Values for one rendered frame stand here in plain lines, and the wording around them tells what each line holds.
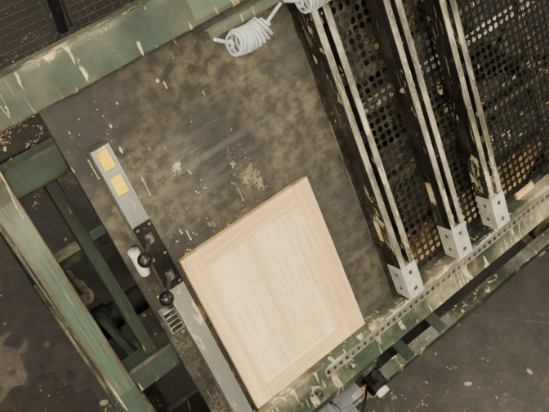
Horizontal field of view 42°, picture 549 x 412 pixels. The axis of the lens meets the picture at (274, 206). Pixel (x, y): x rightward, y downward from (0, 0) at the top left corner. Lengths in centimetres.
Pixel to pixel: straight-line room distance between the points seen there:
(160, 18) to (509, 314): 232
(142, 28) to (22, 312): 209
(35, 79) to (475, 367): 235
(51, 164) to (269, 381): 92
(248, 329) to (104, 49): 90
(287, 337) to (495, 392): 137
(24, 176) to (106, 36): 39
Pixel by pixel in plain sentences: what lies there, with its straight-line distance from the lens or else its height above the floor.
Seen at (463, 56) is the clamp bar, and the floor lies 144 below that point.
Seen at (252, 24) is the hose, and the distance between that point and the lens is 166.
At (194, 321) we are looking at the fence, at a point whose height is 123.
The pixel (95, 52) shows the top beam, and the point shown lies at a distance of 161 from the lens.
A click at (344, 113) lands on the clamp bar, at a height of 148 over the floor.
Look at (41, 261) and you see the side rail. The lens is 172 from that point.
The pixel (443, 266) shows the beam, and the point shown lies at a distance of 244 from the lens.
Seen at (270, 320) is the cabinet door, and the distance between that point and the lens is 209.
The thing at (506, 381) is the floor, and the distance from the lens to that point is 333.
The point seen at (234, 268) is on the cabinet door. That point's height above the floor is 126.
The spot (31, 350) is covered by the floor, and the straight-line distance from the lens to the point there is 340.
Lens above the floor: 300
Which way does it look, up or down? 57 degrees down
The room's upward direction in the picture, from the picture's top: straight up
